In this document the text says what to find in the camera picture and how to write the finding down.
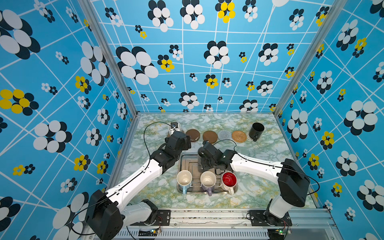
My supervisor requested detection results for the round brown coaster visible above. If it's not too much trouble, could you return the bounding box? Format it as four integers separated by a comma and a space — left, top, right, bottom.
203, 131, 218, 144
186, 129, 201, 142

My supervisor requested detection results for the grey silicone round coaster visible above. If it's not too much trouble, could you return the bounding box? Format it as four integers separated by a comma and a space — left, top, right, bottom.
218, 130, 232, 141

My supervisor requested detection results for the round brown coaster front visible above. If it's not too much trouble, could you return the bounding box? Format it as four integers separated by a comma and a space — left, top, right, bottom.
186, 129, 201, 142

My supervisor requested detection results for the woven rattan coaster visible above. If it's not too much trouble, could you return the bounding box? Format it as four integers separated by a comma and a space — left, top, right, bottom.
232, 131, 247, 143

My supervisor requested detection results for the black mug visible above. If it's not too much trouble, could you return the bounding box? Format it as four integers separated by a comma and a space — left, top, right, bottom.
248, 123, 265, 142

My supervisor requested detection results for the white speckled mug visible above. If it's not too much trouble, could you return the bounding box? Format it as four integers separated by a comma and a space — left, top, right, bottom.
168, 125, 181, 137

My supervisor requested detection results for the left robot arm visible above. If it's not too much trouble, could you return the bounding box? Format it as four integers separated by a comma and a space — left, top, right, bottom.
85, 131, 191, 240

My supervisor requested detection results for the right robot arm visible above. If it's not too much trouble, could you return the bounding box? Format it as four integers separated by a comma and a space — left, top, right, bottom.
198, 141, 310, 226

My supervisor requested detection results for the metal serving tray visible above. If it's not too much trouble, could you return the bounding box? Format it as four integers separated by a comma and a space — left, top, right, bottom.
178, 154, 230, 195

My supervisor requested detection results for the red interior white mug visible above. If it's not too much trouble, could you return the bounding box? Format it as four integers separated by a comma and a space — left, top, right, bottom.
221, 172, 238, 195

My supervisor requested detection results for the white mug purple handle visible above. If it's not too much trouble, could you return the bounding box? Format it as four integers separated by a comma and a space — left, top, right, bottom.
200, 171, 217, 197

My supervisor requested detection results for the white mug blue handle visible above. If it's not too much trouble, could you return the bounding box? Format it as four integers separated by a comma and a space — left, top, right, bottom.
177, 170, 193, 195

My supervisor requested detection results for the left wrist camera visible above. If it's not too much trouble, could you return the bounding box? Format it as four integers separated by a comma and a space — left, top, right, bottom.
169, 122, 181, 134

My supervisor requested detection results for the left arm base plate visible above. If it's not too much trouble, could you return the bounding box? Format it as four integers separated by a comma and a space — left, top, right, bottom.
132, 210, 171, 226

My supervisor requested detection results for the aluminium front frame rail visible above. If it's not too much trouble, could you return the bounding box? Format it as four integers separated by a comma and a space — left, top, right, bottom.
80, 206, 343, 240

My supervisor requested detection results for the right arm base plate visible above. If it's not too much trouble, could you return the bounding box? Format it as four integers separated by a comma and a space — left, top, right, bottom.
246, 210, 293, 228

